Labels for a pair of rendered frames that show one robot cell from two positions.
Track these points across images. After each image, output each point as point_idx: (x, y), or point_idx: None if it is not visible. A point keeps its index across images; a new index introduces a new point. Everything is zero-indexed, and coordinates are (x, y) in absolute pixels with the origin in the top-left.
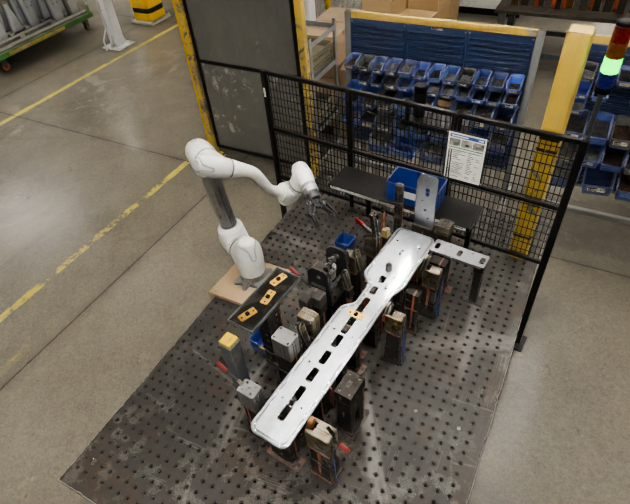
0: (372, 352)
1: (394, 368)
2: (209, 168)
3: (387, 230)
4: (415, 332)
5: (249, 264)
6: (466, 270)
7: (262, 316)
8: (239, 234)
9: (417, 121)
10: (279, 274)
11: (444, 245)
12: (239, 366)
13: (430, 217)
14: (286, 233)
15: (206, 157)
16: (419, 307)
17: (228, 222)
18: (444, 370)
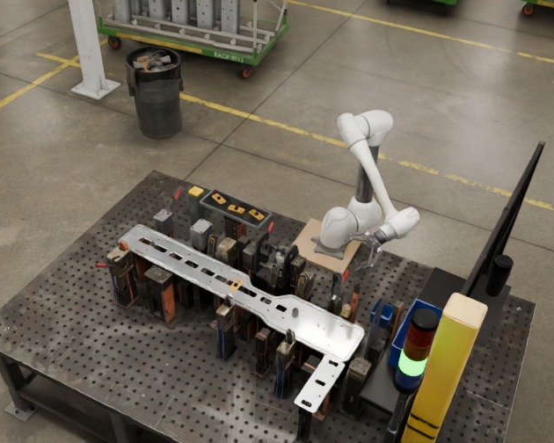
0: (234, 336)
1: (214, 352)
2: (339, 126)
3: (344, 308)
4: (256, 374)
5: (323, 226)
6: (352, 441)
7: (215, 206)
8: (354, 210)
9: (476, 288)
10: (263, 214)
11: (333, 369)
12: (193, 216)
13: (368, 349)
14: (401, 270)
15: (347, 118)
16: (258, 351)
17: (357, 193)
18: (207, 394)
